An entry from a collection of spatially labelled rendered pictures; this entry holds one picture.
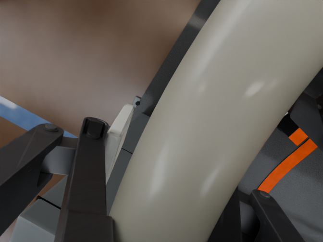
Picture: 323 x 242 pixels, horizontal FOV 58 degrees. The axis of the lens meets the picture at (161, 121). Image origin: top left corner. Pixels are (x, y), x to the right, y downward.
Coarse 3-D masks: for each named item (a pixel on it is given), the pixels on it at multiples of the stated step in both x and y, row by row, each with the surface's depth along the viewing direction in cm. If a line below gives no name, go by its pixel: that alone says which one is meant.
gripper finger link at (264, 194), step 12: (252, 192) 14; (264, 192) 14; (252, 204) 14; (264, 204) 13; (276, 204) 14; (264, 216) 12; (276, 216) 12; (264, 228) 12; (276, 228) 11; (288, 228) 12; (252, 240) 14; (264, 240) 12; (276, 240) 11; (288, 240) 11; (300, 240) 11
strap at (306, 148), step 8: (304, 144) 113; (312, 144) 112; (296, 152) 114; (304, 152) 113; (288, 160) 115; (296, 160) 115; (280, 168) 117; (288, 168) 116; (272, 176) 118; (280, 176) 117; (264, 184) 120; (272, 184) 119
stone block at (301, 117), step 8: (320, 72) 62; (312, 80) 63; (320, 80) 59; (312, 88) 60; (320, 88) 56; (304, 96) 64; (312, 96) 58; (320, 96) 54; (296, 104) 74; (304, 104) 66; (312, 104) 59; (320, 104) 55; (296, 112) 77; (304, 112) 67; (312, 112) 60; (320, 112) 55; (296, 120) 79; (304, 120) 69; (312, 120) 62; (320, 120) 56; (304, 128) 71; (312, 128) 63; (320, 128) 57; (312, 136) 65; (320, 136) 58; (320, 144) 60
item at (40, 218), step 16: (128, 128) 102; (144, 128) 108; (128, 144) 90; (128, 160) 81; (112, 176) 71; (48, 192) 56; (112, 192) 65; (32, 208) 51; (48, 208) 53; (16, 224) 49; (32, 224) 49; (48, 224) 49; (16, 240) 50; (32, 240) 49; (48, 240) 48
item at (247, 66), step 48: (240, 0) 6; (288, 0) 6; (192, 48) 7; (240, 48) 6; (288, 48) 6; (192, 96) 7; (240, 96) 6; (288, 96) 7; (144, 144) 8; (192, 144) 7; (240, 144) 7; (144, 192) 7; (192, 192) 7; (144, 240) 7; (192, 240) 7
